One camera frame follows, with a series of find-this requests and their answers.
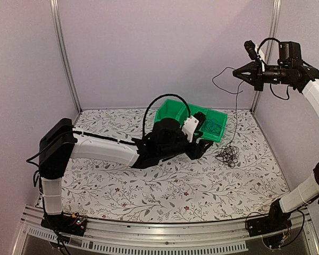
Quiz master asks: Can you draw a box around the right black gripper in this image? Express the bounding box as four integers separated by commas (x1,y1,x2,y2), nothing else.
233,59,294,91

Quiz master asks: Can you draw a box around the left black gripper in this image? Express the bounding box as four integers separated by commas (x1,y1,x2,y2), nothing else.
159,133,214,161

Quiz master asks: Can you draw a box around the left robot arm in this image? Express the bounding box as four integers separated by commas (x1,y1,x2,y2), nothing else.
26,117,213,231

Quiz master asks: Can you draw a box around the green bin right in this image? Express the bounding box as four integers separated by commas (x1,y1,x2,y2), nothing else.
200,109,228,142

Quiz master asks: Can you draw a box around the green bin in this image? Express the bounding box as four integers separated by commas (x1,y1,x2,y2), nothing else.
155,99,188,125
200,109,228,142
181,104,207,121

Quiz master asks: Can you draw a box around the green bin middle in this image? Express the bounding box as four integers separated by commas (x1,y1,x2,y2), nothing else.
181,104,207,121

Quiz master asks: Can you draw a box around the green bin left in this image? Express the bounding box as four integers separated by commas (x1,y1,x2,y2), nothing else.
155,99,188,125

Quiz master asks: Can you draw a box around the floral table mat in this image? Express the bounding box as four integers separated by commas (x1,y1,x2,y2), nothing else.
62,110,289,223

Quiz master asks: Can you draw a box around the tangled dark cable pile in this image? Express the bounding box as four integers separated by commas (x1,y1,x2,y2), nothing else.
215,144,240,168

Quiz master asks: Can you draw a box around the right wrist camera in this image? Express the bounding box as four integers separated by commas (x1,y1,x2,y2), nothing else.
244,40,266,65

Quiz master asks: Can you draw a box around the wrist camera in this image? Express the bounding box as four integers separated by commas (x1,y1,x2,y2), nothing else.
181,112,206,143
244,40,266,65

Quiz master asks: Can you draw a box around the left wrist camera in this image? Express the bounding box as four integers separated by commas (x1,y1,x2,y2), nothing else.
181,112,206,143

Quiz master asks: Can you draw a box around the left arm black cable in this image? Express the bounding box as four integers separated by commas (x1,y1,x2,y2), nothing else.
142,93,192,139

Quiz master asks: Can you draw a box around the right aluminium frame post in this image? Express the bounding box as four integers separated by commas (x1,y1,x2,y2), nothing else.
249,0,282,114

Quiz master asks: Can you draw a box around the aluminium frame post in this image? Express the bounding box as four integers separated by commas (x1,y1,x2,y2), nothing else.
249,0,282,114
49,0,82,114

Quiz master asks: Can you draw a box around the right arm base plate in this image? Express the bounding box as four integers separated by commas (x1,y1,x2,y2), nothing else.
245,216,292,250

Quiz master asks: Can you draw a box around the front aluminium rail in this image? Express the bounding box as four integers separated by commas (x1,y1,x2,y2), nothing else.
12,206,319,254

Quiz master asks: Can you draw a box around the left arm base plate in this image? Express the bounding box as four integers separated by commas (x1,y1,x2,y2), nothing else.
41,213,87,236

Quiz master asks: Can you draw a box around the left aluminium frame post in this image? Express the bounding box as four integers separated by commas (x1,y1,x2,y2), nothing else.
49,0,82,114

